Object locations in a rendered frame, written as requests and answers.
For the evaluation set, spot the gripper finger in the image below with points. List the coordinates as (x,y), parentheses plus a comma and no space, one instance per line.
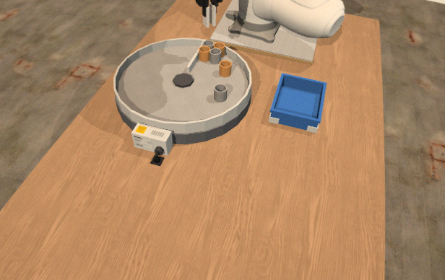
(205,11)
(213,10)

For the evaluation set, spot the bronze bushing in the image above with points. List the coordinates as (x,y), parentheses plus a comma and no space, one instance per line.
(204,53)
(225,68)
(221,46)

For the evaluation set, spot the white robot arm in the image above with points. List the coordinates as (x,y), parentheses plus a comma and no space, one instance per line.
(309,18)

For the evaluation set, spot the blue square tray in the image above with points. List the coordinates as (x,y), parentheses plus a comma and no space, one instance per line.
(300,97)

